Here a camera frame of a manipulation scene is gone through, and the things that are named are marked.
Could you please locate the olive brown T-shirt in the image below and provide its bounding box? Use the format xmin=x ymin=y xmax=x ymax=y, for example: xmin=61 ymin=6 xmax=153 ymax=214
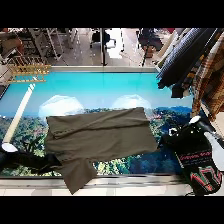
xmin=44 ymin=106 xmax=160 ymax=196

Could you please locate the blue checked shirt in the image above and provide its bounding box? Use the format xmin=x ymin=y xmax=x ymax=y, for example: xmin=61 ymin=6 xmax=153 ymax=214
xmin=155 ymin=27 xmax=203 ymax=81

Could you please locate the brown checked shirt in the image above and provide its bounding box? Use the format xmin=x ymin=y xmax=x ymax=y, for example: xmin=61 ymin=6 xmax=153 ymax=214
xmin=191 ymin=31 xmax=224 ymax=123

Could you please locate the black printed T-shirt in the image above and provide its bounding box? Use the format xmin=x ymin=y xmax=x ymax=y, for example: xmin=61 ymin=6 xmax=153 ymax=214
xmin=174 ymin=145 xmax=224 ymax=197

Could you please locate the silver frame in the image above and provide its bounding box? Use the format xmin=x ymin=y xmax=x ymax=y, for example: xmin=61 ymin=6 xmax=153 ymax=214
xmin=0 ymin=175 xmax=188 ymax=190

